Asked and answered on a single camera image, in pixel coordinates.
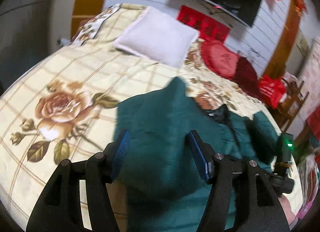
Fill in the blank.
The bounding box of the dark green puffer jacket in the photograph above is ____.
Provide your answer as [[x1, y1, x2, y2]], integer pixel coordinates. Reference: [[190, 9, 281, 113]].
[[115, 77, 289, 231]]

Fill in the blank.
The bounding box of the person right hand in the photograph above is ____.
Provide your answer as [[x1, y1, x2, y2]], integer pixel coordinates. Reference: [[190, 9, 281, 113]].
[[278, 194, 298, 230]]

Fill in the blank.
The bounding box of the floral cream bed sheet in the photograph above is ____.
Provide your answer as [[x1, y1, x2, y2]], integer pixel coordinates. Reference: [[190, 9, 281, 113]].
[[0, 3, 304, 230]]

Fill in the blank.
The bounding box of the wooden shelf rack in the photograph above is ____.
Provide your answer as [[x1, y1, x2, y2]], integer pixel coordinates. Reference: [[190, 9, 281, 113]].
[[273, 72, 309, 132]]

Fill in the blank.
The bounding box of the dark red velvet cushion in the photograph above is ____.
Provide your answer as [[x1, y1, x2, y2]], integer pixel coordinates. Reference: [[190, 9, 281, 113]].
[[233, 57, 260, 99]]

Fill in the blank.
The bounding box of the red shopping bag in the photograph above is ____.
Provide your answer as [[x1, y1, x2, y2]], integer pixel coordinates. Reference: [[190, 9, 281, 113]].
[[258, 75, 286, 109]]

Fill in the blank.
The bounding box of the red heart cushion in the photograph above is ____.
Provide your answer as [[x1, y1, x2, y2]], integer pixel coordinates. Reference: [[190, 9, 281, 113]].
[[200, 40, 240, 80]]

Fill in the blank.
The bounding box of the white square pillow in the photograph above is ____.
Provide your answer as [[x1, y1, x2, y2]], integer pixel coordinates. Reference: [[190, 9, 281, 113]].
[[113, 6, 200, 68]]

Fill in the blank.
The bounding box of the floral pillow under white pillow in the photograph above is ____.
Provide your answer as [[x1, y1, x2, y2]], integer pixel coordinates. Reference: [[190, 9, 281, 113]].
[[69, 4, 121, 46]]

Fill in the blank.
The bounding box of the red calligraphy banner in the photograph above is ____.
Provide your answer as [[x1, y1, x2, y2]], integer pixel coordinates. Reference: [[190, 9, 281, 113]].
[[177, 5, 230, 43]]

